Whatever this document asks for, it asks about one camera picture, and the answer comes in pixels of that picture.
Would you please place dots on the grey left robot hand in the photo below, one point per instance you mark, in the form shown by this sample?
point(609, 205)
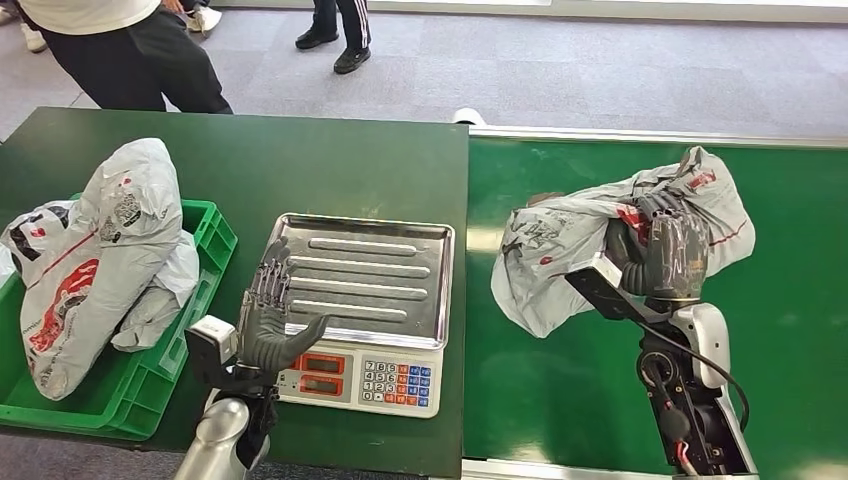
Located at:
point(262, 338)

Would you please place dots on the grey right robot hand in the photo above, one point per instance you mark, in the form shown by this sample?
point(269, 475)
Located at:
point(669, 258)

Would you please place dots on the grey courier bag package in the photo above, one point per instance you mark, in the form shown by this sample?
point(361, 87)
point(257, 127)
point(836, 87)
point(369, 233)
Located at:
point(556, 252)

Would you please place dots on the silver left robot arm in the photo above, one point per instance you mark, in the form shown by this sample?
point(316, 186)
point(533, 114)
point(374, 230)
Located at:
point(215, 437)

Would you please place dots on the small plain pale package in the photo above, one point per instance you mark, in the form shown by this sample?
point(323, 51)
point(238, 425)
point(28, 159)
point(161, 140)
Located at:
point(177, 272)

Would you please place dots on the green conveyor belt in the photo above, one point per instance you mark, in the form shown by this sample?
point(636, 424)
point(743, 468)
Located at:
point(795, 298)

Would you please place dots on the large grey red-printed package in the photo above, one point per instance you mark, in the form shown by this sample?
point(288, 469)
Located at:
point(112, 265)

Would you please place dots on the white conveyor roller end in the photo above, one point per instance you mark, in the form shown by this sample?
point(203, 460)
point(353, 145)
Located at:
point(469, 116)

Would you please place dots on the white package with black print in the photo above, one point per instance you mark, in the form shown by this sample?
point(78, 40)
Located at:
point(40, 228)

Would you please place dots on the electronic scale with steel tray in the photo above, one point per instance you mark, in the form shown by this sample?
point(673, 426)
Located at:
point(391, 285)

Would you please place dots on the green plastic crate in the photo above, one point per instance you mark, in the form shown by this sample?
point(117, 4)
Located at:
point(132, 397)

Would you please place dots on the dark green table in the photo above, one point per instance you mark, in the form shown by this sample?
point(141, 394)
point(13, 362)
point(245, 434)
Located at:
point(298, 166)

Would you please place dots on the person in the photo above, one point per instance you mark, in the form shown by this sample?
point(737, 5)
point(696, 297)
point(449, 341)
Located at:
point(351, 33)
point(132, 60)

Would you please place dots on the person's white shoe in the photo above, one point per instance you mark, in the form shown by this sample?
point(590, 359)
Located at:
point(206, 18)
point(34, 38)

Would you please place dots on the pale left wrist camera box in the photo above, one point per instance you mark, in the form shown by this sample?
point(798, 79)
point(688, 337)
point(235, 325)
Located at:
point(212, 334)

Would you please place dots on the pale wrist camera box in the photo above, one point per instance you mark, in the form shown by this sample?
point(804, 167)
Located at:
point(212, 334)
point(606, 291)

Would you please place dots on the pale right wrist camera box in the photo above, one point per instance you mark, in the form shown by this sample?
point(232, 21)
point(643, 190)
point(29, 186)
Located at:
point(606, 291)

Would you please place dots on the silver conveyor frame rail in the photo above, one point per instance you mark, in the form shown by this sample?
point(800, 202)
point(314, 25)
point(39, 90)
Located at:
point(530, 470)
point(662, 137)

